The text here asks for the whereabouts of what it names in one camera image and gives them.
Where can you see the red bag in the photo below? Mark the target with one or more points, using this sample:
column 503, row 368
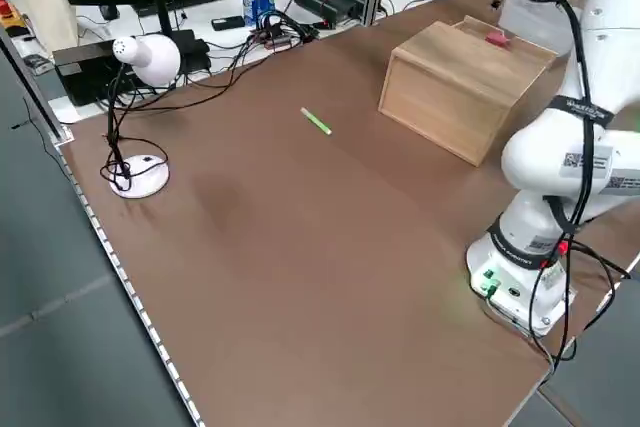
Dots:
column 497, row 38

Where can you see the green stick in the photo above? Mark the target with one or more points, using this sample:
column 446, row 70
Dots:
column 316, row 121

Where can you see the wooden drawer cabinet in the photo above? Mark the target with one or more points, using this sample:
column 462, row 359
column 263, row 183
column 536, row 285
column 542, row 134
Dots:
column 440, row 97

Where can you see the black box device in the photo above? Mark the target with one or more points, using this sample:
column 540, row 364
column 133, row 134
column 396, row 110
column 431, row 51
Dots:
column 82, row 74

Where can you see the black phone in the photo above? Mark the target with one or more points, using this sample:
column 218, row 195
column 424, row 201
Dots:
column 227, row 23

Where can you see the white desk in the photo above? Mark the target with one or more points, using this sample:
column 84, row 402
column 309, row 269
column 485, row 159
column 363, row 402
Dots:
column 200, row 12

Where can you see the white desk lamp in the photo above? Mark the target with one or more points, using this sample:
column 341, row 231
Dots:
column 155, row 62

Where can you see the beige board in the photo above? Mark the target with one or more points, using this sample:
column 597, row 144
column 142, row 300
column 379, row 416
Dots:
column 45, row 2

